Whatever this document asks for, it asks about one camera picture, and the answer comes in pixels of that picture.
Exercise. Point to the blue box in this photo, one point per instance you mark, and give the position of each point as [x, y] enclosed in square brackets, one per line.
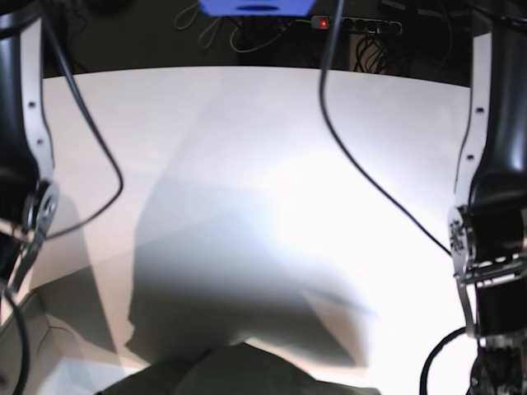
[256, 7]

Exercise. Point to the green t-shirt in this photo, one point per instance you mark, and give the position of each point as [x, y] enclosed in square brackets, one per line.
[231, 370]

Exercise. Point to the black power strip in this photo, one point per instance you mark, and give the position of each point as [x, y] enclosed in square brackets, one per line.
[355, 25]

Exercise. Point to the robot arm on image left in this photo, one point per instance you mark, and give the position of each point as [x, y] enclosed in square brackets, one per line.
[29, 192]

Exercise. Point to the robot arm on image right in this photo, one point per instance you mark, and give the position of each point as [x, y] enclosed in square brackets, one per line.
[487, 224]

